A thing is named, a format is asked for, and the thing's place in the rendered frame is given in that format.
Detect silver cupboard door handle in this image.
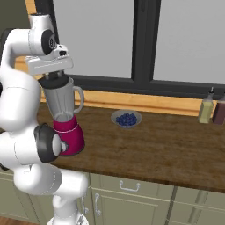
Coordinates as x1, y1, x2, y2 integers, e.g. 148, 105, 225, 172
93, 192, 103, 218
81, 195, 90, 215

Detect magenta blender with glass jar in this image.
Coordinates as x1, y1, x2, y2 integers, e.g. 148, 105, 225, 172
42, 76, 86, 157

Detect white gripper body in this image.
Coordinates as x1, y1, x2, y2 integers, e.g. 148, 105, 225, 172
24, 54, 75, 76

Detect blueberries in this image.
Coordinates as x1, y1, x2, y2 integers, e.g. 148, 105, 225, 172
115, 112, 138, 127

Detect grey bowl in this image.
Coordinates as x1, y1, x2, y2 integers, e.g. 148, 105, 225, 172
110, 109, 143, 129

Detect pale green drawer front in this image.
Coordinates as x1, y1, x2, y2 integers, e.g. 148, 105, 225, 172
89, 172, 176, 201
173, 185, 225, 211

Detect black blender lid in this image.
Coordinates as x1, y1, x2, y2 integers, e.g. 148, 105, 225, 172
39, 75, 70, 90

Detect silver drawer handle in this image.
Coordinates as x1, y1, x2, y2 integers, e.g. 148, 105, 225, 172
119, 180, 142, 192

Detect pale green cupboard door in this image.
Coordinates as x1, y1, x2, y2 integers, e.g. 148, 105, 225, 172
76, 172, 96, 225
165, 201, 225, 225
0, 170, 40, 225
91, 188, 174, 225

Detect olive oil bottle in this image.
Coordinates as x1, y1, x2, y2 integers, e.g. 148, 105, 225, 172
198, 86, 215, 125

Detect dark window frame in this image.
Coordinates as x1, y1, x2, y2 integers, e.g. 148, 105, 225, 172
34, 0, 225, 101

